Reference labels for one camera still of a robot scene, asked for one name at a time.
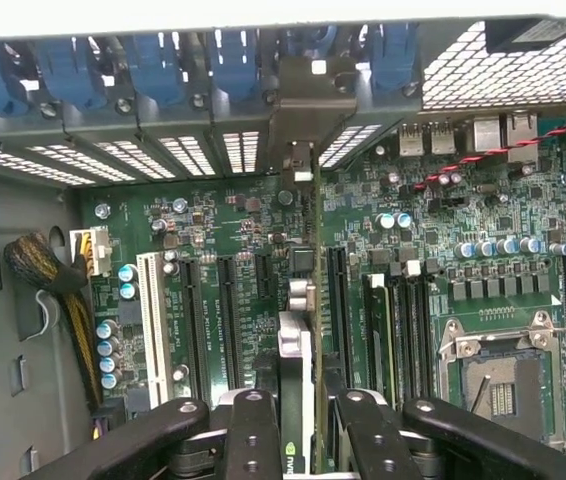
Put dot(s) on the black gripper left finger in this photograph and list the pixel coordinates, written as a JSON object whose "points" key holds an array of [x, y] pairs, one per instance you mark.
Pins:
{"points": [[253, 440]]}

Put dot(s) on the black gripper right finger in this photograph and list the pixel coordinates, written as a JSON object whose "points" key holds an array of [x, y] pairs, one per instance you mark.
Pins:
{"points": [[373, 440]]}

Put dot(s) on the black RAM slot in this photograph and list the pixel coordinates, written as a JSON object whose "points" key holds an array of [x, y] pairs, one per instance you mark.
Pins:
{"points": [[399, 340], [425, 340], [412, 340]]}

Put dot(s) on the green motherboard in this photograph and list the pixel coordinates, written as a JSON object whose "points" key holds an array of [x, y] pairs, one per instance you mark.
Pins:
{"points": [[253, 325]]}

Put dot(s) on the long black expansion slot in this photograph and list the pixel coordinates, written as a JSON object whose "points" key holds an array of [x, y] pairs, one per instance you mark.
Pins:
{"points": [[339, 305], [193, 325], [230, 320]]}

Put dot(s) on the white expansion slot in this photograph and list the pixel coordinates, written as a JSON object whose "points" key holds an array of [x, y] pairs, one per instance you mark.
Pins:
{"points": [[154, 330]]}

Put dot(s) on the CPU socket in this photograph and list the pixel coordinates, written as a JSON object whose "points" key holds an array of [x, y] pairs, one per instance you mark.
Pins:
{"points": [[493, 345]]}

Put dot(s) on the short black expansion slot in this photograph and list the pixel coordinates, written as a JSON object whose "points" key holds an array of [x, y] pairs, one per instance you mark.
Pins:
{"points": [[266, 276]]}

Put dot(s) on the open black PC case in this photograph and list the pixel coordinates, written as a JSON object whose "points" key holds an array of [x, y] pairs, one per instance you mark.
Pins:
{"points": [[8, 210]]}

